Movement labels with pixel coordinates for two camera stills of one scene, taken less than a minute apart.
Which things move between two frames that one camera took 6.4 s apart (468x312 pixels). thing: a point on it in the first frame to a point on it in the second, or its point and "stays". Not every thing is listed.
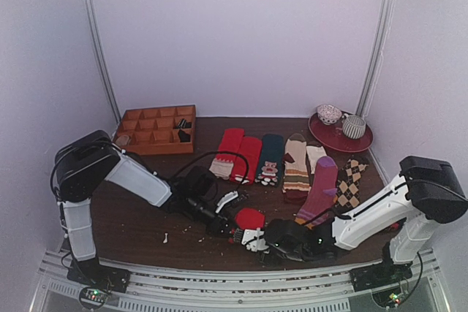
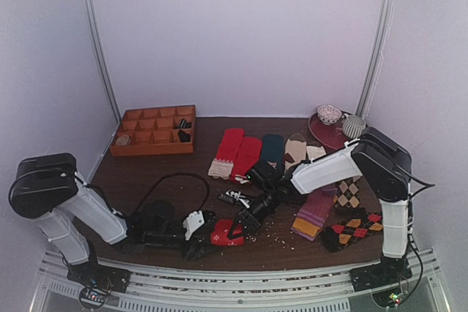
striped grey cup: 353,126 stays
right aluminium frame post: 383,29 stays
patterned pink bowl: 328,114 stays
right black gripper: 264,256 to 249,219
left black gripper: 216,229 to 194,252
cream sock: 315,152 stays
